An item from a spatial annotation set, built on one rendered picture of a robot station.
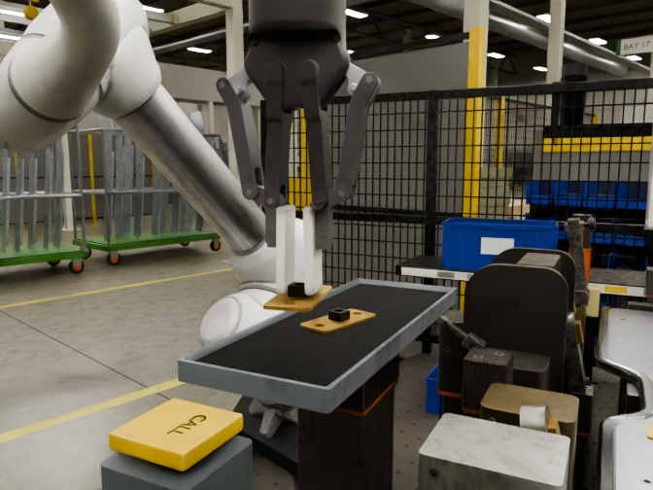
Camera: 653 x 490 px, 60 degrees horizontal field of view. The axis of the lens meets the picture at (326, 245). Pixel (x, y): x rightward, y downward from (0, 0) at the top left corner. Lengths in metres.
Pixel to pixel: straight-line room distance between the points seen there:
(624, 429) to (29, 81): 0.84
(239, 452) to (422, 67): 2.99
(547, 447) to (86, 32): 0.58
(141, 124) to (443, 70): 2.37
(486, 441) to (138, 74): 0.74
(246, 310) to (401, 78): 2.41
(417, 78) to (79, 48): 2.71
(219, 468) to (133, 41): 0.73
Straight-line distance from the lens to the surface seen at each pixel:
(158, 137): 1.01
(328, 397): 0.41
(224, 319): 1.12
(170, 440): 0.37
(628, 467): 0.73
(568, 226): 1.21
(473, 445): 0.47
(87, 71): 0.74
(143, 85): 0.97
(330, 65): 0.45
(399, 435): 1.39
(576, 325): 0.91
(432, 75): 3.23
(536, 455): 0.47
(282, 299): 0.45
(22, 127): 0.85
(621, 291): 1.57
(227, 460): 0.38
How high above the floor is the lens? 1.32
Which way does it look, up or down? 8 degrees down
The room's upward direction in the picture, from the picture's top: straight up
